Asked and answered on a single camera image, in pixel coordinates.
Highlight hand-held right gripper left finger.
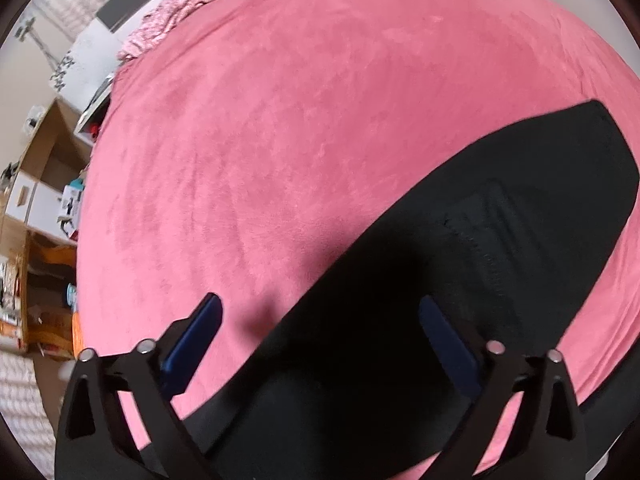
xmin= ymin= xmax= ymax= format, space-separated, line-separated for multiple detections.
xmin=54 ymin=292 xmax=223 ymax=480

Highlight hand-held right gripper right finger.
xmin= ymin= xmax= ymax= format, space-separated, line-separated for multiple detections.
xmin=415 ymin=295 xmax=591 ymax=480

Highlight black pants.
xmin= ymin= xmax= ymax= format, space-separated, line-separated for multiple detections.
xmin=181 ymin=99 xmax=640 ymax=480

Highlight white shaggy rug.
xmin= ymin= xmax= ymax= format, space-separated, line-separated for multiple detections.
xmin=0 ymin=350 xmax=66 ymax=466

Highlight white printed box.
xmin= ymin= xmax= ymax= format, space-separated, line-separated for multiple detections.
xmin=57 ymin=184 xmax=87 ymax=241

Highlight white drawer unit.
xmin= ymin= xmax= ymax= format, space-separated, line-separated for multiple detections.
xmin=5 ymin=170 xmax=81 ymax=246

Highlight pink blanket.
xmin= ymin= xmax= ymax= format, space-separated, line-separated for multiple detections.
xmin=72 ymin=0 xmax=640 ymax=480

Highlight wooden desk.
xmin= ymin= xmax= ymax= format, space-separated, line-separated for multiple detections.
xmin=0 ymin=97 xmax=96 ymax=361

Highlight white bedside cabinet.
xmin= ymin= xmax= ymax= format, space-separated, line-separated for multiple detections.
xmin=50 ymin=17 xmax=126 ymax=133

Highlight pink patterned cloth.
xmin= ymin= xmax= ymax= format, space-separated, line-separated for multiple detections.
xmin=117 ymin=0 xmax=253 ymax=61

